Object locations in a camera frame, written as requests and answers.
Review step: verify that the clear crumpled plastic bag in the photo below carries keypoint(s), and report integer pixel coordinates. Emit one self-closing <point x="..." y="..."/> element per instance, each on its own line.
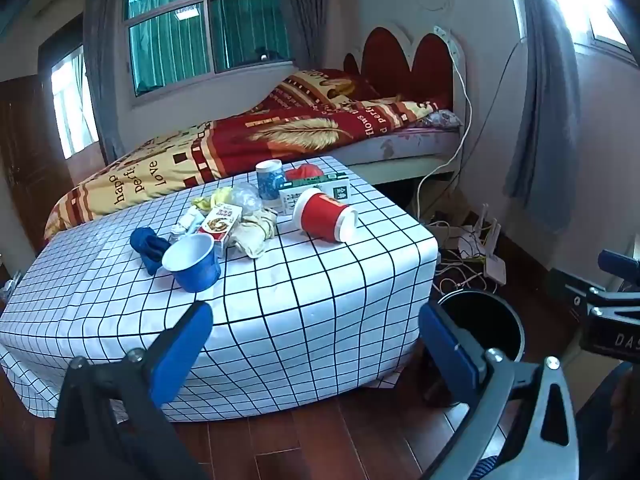
<point x="246" y="197"/>

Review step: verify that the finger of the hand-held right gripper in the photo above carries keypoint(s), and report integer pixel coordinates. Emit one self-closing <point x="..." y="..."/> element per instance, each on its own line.
<point x="587" y="297"/>
<point x="620" y="265"/>

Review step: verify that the green and white carton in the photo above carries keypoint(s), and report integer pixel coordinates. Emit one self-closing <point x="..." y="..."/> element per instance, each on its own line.
<point x="336" y="187"/>

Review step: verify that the large window with green curtain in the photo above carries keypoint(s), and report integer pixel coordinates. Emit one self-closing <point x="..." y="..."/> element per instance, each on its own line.
<point x="200" y="30"/>

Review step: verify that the white power strip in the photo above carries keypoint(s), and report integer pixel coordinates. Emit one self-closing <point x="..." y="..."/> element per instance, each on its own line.
<point x="450" y="45"/>

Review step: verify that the white crumpled cloth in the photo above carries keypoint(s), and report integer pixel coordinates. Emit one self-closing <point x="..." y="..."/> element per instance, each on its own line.
<point x="187" y="222"/>

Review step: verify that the yellow cloth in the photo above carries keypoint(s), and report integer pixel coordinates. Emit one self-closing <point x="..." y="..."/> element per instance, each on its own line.
<point x="212" y="199"/>

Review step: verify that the narrow bright window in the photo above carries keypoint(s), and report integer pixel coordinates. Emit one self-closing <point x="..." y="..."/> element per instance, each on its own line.
<point x="72" y="105"/>

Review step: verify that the black trash bin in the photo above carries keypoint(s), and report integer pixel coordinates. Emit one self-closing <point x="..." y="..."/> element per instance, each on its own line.
<point x="480" y="325"/>

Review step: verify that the red and white snack box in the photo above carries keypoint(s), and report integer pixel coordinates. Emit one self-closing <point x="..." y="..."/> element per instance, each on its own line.
<point x="217" y="222"/>

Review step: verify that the cream cloth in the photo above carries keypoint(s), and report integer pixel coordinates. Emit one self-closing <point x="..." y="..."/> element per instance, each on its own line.
<point x="252" y="235"/>

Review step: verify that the bed mattress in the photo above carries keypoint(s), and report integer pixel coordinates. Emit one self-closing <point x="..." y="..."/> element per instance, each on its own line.
<point x="400" y="147"/>

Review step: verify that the red and yellow printed blanket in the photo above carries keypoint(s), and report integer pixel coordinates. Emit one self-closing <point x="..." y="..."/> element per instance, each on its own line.
<point x="225" y="145"/>

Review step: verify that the red heart-shaped headboard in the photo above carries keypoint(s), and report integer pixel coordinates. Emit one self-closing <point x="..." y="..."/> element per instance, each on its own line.
<point x="400" y="65"/>

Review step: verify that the grey curtain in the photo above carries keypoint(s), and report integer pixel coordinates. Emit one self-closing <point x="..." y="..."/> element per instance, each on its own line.
<point x="102" y="85"/>
<point x="305" y="15"/>
<point x="545" y="110"/>

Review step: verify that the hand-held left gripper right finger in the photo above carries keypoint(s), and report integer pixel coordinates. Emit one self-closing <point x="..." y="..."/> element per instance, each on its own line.
<point x="447" y="345"/>

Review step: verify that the dark blue cloth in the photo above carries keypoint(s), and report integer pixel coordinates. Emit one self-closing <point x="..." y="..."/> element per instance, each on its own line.
<point x="147" y="247"/>

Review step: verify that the floral pillow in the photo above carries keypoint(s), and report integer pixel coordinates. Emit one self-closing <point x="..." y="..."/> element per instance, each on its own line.
<point x="442" y="119"/>

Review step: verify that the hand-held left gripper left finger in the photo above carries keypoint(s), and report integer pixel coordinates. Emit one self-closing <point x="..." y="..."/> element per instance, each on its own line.
<point x="180" y="355"/>

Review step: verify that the red paper cup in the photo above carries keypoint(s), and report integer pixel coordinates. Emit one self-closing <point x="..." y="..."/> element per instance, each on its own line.
<point x="320" y="215"/>

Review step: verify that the brown wooden door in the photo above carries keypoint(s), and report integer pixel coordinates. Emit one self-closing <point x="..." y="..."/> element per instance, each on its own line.
<point x="30" y="160"/>

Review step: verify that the red mesh ball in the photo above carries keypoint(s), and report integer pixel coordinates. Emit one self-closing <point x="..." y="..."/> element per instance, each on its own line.
<point x="305" y="172"/>

